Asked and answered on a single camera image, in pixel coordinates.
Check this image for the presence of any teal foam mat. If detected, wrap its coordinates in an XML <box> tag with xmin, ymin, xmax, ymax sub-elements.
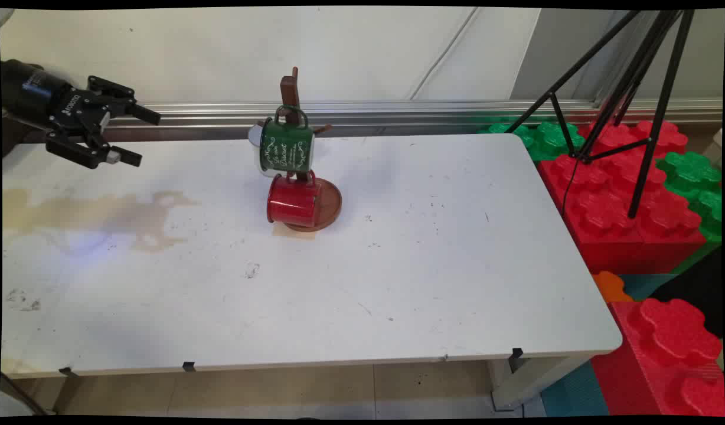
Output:
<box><xmin>540</xmin><ymin>360</ymin><xmax>610</xmax><ymax>417</ymax></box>

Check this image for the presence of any green enamel mug white print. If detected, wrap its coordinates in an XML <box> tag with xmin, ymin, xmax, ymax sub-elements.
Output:
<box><xmin>259</xmin><ymin>105</ymin><xmax>315</xmax><ymax>175</ymax></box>

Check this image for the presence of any black tripod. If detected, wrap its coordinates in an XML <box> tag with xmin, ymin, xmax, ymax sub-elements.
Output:
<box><xmin>504</xmin><ymin>9</ymin><xmax>697</xmax><ymax>220</ymax></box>

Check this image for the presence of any thin black tripod cable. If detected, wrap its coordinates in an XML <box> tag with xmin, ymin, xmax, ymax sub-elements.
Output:
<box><xmin>561</xmin><ymin>156</ymin><xmax>579</xmax><ymax>214</ymax></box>

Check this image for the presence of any green foam block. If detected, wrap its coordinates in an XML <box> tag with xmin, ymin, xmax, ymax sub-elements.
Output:
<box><xmin>655</xmin><ymin>151</ymin><xmax>723</xmax><ymax>244</ymax></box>
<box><xmin>478</xmin><ymin>120</ymin><xmax>586</xmax><ymax>162</ymax></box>

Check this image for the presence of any large red foam block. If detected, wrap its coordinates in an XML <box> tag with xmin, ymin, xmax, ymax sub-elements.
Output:
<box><xmin>537</xmin><ymin>120</ymin><xmax>708</xmax><ymax>275</ymax></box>

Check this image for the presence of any red foam block ribbed side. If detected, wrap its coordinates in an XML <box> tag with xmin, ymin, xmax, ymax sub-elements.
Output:
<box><xmin>590</xmin><ymin>297</ymin><xmax>725</xmax><ymax>417</ymax></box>

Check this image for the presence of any orange foam piece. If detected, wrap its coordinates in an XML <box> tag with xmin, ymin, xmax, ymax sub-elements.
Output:
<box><xmin>592</xmin><ymin>270</ymin><xmax>634</xmax><ymax>303</ymax></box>

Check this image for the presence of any red enamel mug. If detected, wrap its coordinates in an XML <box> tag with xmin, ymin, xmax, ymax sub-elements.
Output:
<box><xmin>266</xmin><ymin>170</ymin><xmax>323</xmax><ymax>228</ymax></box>

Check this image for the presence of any brown wooden mug tree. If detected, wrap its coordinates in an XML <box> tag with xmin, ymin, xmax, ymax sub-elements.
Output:
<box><xmin>255</xmin><ymin>67</ymin><xmax>343</xmax><ymax>233</ymax></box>

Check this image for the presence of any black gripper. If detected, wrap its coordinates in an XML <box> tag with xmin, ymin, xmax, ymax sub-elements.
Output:
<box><xmin>1</xmin><ymin>59</ymin><xmax>161</xmax><ymax>170</ymax></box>

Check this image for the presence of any aluminium rail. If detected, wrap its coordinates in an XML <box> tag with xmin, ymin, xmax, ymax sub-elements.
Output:
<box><xmin>106</xmin><ymin>99</ymin><xmax>723</xmax><ymax>128</ymax></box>

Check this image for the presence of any white table leg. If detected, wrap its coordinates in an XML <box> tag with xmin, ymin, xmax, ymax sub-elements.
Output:
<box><xmin>486</xmin><ymin>354</ymin><xmax>593</xmax><ymax>412</ymax></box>

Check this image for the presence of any white wall cable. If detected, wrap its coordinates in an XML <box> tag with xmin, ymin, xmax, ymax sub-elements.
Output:
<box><xmin>409</xmin><ymin>7</ymin><xmax>481</xmax><ymax>101</ymax></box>

